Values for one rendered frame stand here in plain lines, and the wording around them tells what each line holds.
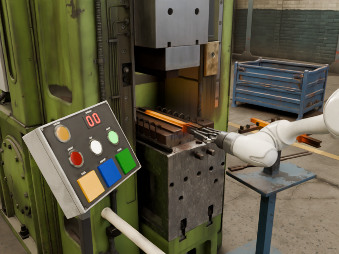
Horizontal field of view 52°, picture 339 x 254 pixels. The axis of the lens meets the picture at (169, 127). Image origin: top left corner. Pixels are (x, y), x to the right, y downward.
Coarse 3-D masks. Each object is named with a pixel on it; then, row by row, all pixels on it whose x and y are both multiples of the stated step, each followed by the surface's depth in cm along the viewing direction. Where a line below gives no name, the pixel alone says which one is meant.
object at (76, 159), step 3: (72, 153) 104; (75, 153) 105; (78, 153) 106; (72, 156) 104; (75, 156) 105; (78, 156) 106; (72, 159) 103; (75, 159) 104; (78, 159) 105; (81, 159) 106; (72, 162) 103; (75, 162) 104; (78, 162) 105; (81, 162) 106
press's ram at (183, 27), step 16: (144, 0) 138; (160, 0) 134; (176, 0) 139; (192, 0) 145; (208, 0) 151; (144, 16) 140; (160, 16) 136; (176, 16) 141; (192, 16) 147; (208, 16) 153; (144, 32) 142; (160, 32) 138; (176, 32) 143; (192, 32) 149
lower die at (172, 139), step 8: (136, 112) 185; (144, 112) 182; (160, 112) 185; (136, 120) 175; (152, 120) 172; (160, 120) 171; (184, 120) 171; (136, 128) 172; (144, 128) 166; (152, 128) 164; (168, 128) 161; (176, 128) 161; (152, 136) 162; (160, 136) 157; (168, 136) 156; (176, 136) 159; (184, 136) 162; (192, 136) 166; (168, 144) 157; (176, 144) 160
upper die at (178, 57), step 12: (144, 48) 153; (156, 48) 146; (168, 48) 143; (180, 48) 147; (192, 48) 152; (144, 60) 155; (156, 60) 148; (168, 60) 145; (180, 60) 149; (192, 60) 153
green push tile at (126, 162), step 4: (120, 152) 121; (124, 152) 123; (128, 152) 125; (116, 156) 119; (120, 156) 120; (124, 156) 122; (128, 156) 124; (120, 160) 120; (124, 160) 121; (128, 160) 123; (132, 160) 125; (120, 164) 119; (124, 164) 121; (128, 164) 122; (132, 164) 124; (124, 168) 120; (128, 168) 122; (132, 168) 123; (124, 172) 120
